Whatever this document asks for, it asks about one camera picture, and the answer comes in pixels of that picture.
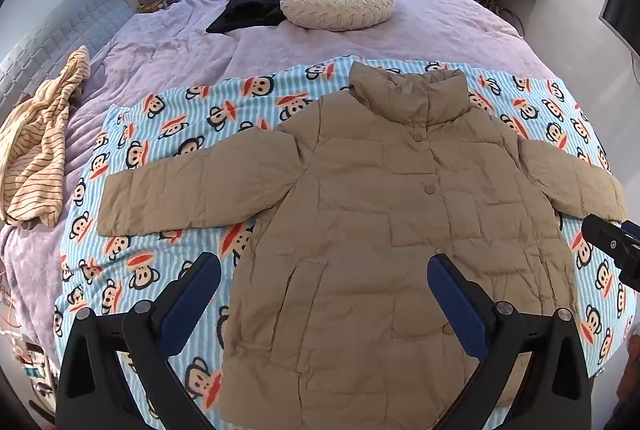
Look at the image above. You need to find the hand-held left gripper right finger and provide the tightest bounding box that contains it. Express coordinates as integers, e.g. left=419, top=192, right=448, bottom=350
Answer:
left=426, top=252, right=593, bottom=430

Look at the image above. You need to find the purple bed cover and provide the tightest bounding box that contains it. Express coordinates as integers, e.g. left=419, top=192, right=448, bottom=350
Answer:
left=0, top=0, right=596, bottom=361

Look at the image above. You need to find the tan puffer jacket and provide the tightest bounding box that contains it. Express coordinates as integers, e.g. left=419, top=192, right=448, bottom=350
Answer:
left=96, top=61, right=630, bottom=430

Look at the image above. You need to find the round cream pillow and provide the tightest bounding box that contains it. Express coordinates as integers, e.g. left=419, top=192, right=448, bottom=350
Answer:
left=280, top=0, right=395, bottom=32

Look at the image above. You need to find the grey padded headboard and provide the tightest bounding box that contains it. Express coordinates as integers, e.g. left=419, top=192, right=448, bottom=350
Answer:
left=0, top=0, right=135, bottom=111

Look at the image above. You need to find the orange cable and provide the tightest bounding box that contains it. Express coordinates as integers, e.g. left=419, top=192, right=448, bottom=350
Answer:
left=0, top=270, right=26, bottom=341

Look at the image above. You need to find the black wall screen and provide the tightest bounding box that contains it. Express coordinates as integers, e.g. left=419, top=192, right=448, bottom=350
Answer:
left=599, top=0, right=640, bottom=57

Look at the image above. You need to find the monkey print striped blanket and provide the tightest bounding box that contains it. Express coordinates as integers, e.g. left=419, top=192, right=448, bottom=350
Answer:
left=52, top=57, right=640, bottom=430

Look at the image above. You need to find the yellow striped garment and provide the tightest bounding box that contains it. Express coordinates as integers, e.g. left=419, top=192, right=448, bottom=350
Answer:
left=0, top=45, right=92, bottom=227

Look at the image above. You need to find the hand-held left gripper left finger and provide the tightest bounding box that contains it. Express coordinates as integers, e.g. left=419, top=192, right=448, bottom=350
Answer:
left=56, top=252, right=222, bottom=430

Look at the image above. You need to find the black folded cloth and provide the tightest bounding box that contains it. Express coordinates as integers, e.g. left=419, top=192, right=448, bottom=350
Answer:
left=206, top=0, right=296, bottom=34

